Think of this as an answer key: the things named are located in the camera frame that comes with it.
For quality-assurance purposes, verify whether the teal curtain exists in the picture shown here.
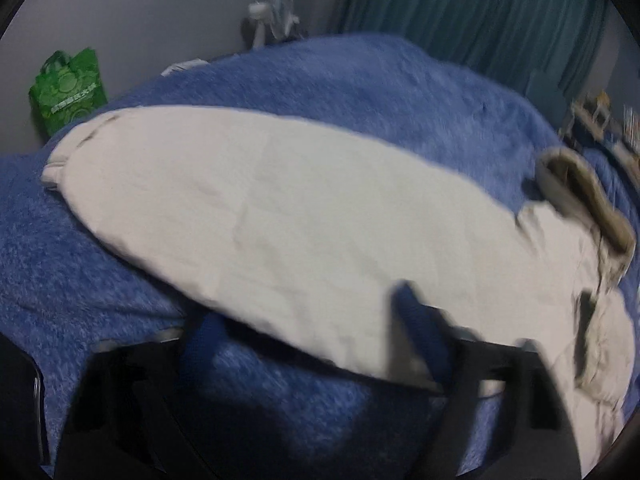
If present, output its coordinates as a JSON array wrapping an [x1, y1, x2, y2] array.
[[340, 0, 608, 98]]

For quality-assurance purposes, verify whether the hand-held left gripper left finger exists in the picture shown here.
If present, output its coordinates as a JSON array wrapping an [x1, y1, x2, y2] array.
[[54, 311, 228, 480]]

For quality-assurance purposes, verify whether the cream padded jacket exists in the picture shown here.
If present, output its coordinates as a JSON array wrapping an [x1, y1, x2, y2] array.
[[41, 105, 638, 463]]

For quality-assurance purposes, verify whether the white standing fan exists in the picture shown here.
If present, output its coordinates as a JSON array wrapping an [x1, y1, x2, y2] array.
[[244, 0, 301, 50]]

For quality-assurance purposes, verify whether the blue fuzzy blanket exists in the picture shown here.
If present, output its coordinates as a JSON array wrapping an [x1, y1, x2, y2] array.
[[0, 32, 640, 480]]

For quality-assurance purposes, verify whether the teal chair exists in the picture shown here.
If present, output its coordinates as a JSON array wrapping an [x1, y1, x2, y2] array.
[[525, 67, 568, 106]]

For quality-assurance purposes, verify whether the green shopping bag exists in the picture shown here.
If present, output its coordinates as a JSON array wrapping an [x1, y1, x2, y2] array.
[[28, 47, 108, 137]]

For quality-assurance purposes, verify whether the cluttered blue shelf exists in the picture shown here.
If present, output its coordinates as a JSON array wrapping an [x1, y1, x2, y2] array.
[[559, 89, 640, 167]]

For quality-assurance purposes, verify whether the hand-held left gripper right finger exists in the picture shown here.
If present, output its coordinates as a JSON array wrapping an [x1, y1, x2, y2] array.
[[389, 281, 584, 480]]

